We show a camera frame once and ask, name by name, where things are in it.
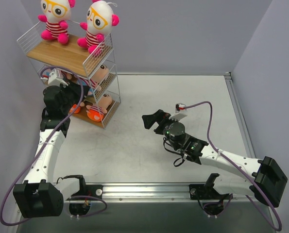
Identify boy plush orange shorts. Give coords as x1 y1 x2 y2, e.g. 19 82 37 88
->
69 102 85 114
86 94 112 122

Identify boy plush blue shorts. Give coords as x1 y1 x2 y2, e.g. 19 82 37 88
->
61 71 74 82
87 65 109 92

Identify white panda plush yellow glasses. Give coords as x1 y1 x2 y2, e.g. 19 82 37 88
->
38 0 76 45

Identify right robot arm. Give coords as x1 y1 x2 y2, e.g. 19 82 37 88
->
141 109 288 208

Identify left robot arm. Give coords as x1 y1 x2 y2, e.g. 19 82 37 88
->
13 83 89 218

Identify white wire wooden shelf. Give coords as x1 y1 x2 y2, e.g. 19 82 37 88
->
17 21 121 129

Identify aluminium table edge rail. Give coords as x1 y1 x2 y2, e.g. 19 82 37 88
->
224 72 256 158

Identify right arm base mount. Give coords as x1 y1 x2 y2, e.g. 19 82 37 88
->
189 173 231 200

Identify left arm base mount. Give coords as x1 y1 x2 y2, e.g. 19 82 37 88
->
56 174 104 202

